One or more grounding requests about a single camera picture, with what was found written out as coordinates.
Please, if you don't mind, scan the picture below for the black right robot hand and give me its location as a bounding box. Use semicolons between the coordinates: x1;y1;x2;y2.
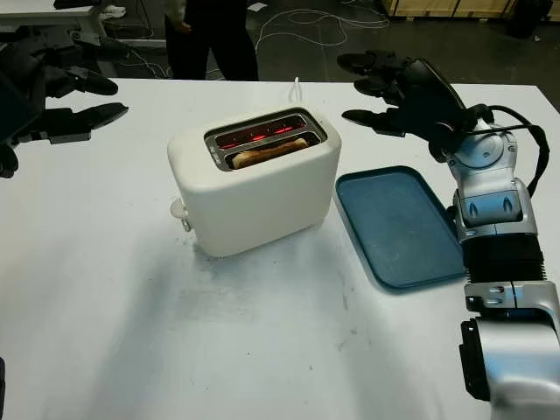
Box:
337;49;473;164

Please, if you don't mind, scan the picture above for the white two-slot toaster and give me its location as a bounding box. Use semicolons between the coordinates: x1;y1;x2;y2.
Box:
166;106;343;258

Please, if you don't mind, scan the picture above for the browned toast slice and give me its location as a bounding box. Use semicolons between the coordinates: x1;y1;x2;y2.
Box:
231;136;310;171

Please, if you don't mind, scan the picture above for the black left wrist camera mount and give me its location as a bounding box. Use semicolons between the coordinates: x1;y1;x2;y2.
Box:
0;143;19;179

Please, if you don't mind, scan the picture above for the white toaster power cord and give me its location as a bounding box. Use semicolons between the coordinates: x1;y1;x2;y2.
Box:
286;76;307;109

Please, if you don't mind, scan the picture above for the black bin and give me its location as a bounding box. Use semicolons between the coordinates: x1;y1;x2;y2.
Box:
507;0;550;39

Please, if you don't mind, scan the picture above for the wooden crate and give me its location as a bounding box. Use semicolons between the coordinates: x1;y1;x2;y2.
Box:
382;0;513;18

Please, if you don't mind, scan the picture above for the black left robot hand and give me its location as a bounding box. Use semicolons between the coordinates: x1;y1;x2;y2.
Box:
0;25;130;148

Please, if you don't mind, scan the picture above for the white cable on floor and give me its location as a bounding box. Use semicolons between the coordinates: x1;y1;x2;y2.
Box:
255;8;390;48

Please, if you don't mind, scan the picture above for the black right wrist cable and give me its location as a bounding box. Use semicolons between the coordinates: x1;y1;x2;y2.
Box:
463;103;550;196

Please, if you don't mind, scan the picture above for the person in dark trousers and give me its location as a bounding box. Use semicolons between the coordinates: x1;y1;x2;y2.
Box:
164;0;260;81

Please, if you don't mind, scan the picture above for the blue plastic tray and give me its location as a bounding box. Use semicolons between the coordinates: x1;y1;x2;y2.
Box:
334;164;467;292

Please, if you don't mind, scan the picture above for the white office desk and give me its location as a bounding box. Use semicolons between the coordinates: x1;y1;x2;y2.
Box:
0;0;167;49

